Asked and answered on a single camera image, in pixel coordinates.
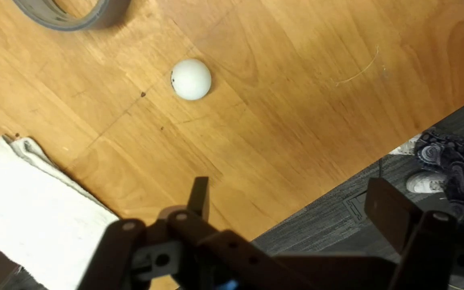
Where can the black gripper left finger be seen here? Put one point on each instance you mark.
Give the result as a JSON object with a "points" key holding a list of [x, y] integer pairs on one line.
{"points": [[136, 251]]}

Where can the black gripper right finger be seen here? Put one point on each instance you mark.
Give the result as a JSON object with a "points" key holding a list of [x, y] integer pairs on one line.
{"points": [[403, 225]]}

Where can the white egg-shaped ball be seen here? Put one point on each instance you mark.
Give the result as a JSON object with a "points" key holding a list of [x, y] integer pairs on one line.
{"points": [[190, 79]]}

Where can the person in patterned skirt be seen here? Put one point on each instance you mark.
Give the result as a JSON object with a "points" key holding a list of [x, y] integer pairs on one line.
{"points": [[458, 161]]}

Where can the white folded towel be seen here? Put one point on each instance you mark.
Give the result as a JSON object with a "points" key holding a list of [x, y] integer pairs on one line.
{"points": [[28, 214]]}

